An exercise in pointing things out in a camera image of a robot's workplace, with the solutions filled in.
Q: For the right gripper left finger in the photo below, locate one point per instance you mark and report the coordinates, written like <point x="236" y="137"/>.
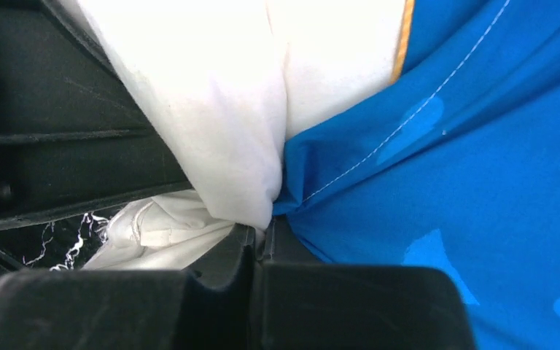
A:
<point x="203" y="307"/>

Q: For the yellow and blue pillowcase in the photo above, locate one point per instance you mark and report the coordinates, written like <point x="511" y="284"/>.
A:
<point x="455" y="166"/>

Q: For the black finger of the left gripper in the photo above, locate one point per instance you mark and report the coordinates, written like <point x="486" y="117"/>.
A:
<point x="71" y="137"/>

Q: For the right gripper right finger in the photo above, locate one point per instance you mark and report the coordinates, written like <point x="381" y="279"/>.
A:
<point x="302" y="303"/>

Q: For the white pillow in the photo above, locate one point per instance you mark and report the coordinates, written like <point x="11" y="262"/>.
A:
<point x="224" y="84"/>

